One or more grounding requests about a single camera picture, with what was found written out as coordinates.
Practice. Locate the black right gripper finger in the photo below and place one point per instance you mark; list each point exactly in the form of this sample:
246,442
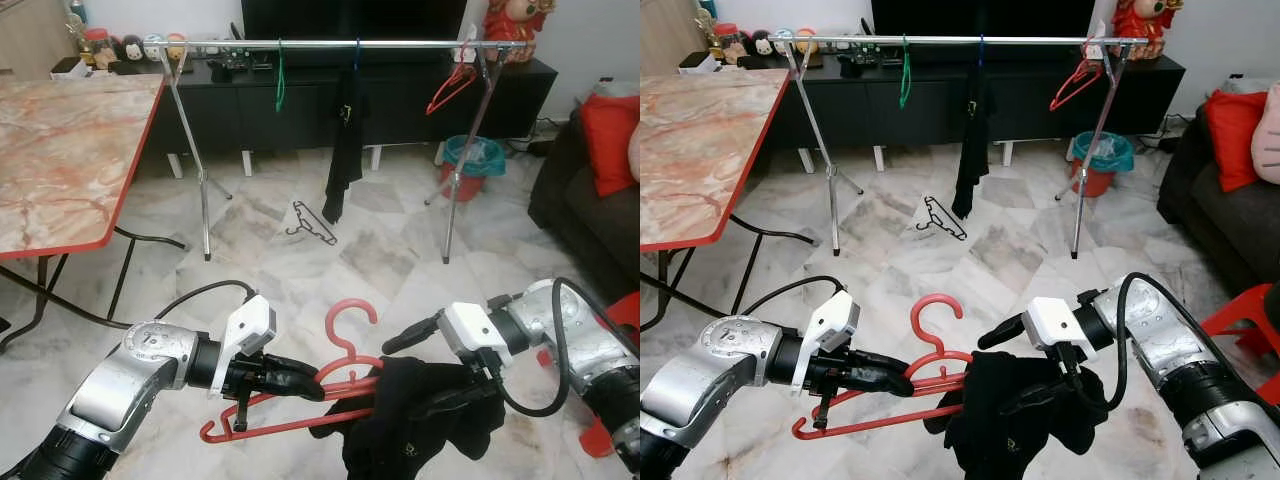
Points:
1003,333
412,336

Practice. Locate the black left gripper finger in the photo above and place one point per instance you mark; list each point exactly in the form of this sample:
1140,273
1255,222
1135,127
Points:
295,378
885,374

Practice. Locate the red plastic hanger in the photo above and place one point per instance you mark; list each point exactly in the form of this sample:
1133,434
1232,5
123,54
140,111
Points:
350,303
935,298
450,92
1075,88

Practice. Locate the black T-shirt green logo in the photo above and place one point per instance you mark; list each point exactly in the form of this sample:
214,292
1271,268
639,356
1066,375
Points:
1010,420
410,420
345,150
972,150

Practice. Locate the green plastic hanger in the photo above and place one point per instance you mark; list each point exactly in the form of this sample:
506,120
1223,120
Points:
280,90
905,88

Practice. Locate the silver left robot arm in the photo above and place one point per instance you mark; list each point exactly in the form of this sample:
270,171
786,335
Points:
130,380
720,375

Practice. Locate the black plastic hanger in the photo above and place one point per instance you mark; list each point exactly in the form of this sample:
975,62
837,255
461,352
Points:
942,220
312,225

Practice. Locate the blue plastic hanger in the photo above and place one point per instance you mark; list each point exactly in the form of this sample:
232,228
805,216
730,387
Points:
981,50
357,55

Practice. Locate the red plastic stool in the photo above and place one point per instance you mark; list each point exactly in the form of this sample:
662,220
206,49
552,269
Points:
1240,320
625,310

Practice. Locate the dark grey fabric sofa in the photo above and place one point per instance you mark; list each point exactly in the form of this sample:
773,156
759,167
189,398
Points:
580,220
1210,220

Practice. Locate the orange bin teal bag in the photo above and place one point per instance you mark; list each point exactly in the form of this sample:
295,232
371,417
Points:
470,155
1100,150

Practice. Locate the black TV console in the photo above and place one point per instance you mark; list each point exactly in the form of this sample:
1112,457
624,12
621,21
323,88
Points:
260,110
890,105

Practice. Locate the marble table red edge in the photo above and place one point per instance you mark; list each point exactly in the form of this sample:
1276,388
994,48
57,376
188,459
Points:
60,150
700,140

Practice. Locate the red square cushion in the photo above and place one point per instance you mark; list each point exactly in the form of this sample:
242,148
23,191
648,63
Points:
610,140
1235,135

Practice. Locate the silver metal clothes rack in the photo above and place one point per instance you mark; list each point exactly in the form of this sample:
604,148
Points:
400,43
1030,40

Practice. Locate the white pink plastic packet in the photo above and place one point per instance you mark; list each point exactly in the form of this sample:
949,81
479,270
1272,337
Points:
1096,42
467,45

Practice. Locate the pink cat face cushion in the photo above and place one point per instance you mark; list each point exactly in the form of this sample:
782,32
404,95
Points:
1268,150

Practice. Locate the black flat television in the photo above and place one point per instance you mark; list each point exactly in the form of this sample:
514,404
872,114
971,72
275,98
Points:
980,14
350,15

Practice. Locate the red figurine doll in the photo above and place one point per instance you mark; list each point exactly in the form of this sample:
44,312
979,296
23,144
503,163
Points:
1140,22
512,25

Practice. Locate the white blue round plush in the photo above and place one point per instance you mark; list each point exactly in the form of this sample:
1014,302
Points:
785,42
154,46

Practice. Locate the clear jar red lid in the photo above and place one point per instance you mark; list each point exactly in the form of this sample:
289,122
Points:
726,42
96,48

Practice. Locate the black white box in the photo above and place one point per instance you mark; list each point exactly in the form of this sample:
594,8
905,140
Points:
67,65

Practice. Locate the blue gold trophy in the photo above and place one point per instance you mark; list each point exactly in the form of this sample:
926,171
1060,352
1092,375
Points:
76,22
707,18

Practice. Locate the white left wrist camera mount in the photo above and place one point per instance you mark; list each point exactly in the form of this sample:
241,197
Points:
245,325
830,320

